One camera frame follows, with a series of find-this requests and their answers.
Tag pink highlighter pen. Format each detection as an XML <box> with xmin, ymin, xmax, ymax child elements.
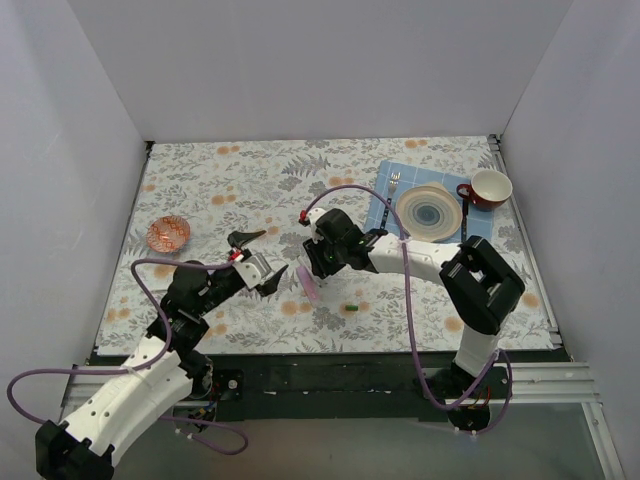
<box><xmin>296</xmin><ymin>265</ymin><xmax>321</xmax><ymax>305</ymax></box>

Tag white green-tipped marker pen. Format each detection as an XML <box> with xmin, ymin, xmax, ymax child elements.
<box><xmin>296</xmin><ymin>255</ymin><xmax>311</xmax><ymax>269</ymax></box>

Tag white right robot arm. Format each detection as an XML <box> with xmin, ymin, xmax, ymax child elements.
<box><xmin>299</xmin><ymin>208</ymin><xmax>525</xmax><ymax>398</ymax></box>

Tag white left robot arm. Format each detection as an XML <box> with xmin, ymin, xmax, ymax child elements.
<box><xmin>35</xmin><ymin>231</ymin><xmax>283</xmax><ymax>479</ymax></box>

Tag red patterned small bowl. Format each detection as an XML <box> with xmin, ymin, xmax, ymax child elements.
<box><xmin>146</xmin><ymin>215</ymin><xmax>191</xmax><ymax>254</ymax></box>

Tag blue checkered cloth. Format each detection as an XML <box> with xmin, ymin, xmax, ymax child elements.
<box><xmin>363</xmin><ymin>161</ymin><xmax>494</xmax><ymax>243</ymax></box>

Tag beige blue-ringed plate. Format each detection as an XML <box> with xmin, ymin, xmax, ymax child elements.
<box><xmin>395</xmin><ymin>182</ymin><xmax>463</xmax><ymax>242</ymax></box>

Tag red white mug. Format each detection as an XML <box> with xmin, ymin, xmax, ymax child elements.
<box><xmin>456</xmin><ymin>170</ymin><xmax>513</xmax><ymax>211</ymax></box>

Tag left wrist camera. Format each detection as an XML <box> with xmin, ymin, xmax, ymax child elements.
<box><xmin>231</xmin><ymin>249</ymin><xmax>273</xmax><ymax>290</ymax></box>

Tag silver fork black handle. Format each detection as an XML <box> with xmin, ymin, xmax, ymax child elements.
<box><xmin>380</xmin><ymin>171</ymin><xmax>401</xmax><ymax>229</ymax></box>

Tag black-handled knife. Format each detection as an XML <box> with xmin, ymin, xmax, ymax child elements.
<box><xmin>461</xmin><ymin>199</ymin><xmax>469</xmax><ymax>242</ymax></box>

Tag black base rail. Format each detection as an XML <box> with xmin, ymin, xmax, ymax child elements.
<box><xmin>89</xmin><ymin>352</ymin><xmax>571</xmax><ymax>426</ymax></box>

